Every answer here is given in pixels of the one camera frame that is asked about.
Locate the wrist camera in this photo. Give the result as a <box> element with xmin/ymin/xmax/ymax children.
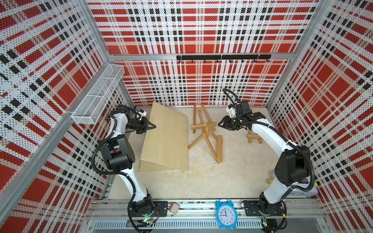
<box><xmin>226</xmin><ymin>101</ymin><xmax>252</xmax><ymax>118</ymax></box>
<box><xmin>125</xmin><ymin>106</ymin><xmax>147</xmax><ymax>120</ymax></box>

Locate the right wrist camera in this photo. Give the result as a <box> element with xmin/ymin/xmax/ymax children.
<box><xmin>226</xmin><ymin>101</ymin><xmax>252</xmax><ymax>118</ymax></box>

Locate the blue alarm clock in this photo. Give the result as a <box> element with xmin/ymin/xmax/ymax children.
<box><xmin>215</xmin><ymin>199</ymin><xmax>238</xmax><ymax>229</ymax></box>

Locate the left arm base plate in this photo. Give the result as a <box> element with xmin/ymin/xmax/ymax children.
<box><xmin>129</xmin><ymin>201</ymin><xmax>169</xmax><ymax>217</ymax></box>

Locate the black hook rail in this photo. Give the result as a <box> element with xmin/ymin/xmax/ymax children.
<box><xmin>176</xmin><ymin>54</ymin><xmax>272</xmax><ymax>62</ymax></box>

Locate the wooden board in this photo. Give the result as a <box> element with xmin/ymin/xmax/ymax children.
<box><xmin>139</xmin><ymin>160</ymin><xmax>188</xmax><ymax>171</ymax></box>
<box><xmin>140</xmin><ymin>102</ymin><xmax>188</xmax><ymax>168</ymax></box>

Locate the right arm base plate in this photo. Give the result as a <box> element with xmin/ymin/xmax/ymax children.
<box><xmin>242</xmin><ymin>200</ymin><xmax>287</xmax><ymax>217</ymax></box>

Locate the small wooden easel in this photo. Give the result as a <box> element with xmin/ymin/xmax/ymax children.
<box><xmin>247</xmin><ymin>130</ymin><xmax>263</xmax><ymax>144</ymax></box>

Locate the small brown square block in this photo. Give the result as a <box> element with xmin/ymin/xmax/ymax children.
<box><xmin>168</xmin><ymin>202</ymin><xmax>180</xmax><ymax>215</ymax></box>

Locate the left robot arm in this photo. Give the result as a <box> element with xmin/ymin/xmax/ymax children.
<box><xmin>91</xmin><ymin>105</ymin><xmax>156</xmax><ymax>216</ymax></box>

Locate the white wire mesh basket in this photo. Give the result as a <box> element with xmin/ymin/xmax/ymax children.
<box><xmin>72</xmin><ymin>64</ymin><xmax>124</xmax><ymax>125</ymax></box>

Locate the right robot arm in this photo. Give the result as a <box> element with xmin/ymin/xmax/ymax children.
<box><xmin>218</xmin><ymin>88</ymin><xmax>316</xmax><ymax>216</ymax></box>

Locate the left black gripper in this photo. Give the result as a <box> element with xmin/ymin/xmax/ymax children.
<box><xmin>125</xmin><ymin>116</ymin><xmax>154</xmax><ymax>134</ymax></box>

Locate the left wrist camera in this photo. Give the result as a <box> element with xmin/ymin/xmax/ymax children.
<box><xmin>125</xmin><ymin>106</ymin><xmax>147</xmax><ymax>120</ymax></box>

